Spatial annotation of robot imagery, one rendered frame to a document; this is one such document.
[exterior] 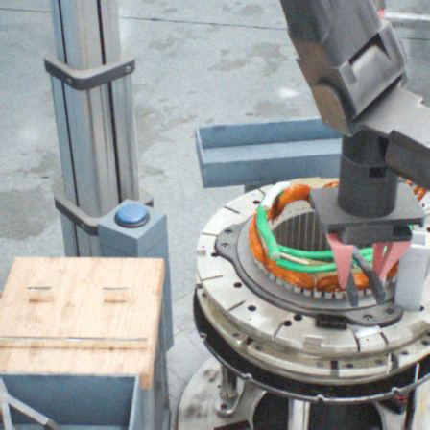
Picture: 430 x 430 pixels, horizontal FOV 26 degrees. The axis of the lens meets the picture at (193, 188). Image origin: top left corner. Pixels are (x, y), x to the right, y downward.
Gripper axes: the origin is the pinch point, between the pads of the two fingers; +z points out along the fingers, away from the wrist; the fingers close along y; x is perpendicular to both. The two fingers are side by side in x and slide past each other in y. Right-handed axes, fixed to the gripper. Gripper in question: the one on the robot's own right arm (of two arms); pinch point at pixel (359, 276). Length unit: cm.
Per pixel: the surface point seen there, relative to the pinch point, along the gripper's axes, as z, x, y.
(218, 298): 7.3, 7.4, -13.8
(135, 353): 10.7, 3.1, -23.5
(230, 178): 11.3, 40.8, -8.2
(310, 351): 10.3, 0.7, -4.5
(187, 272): 109, 151, -7
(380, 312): 6.7, 2.3, 3.4
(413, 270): 1.5, 2.5, 6.6
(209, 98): 103, 259, 11
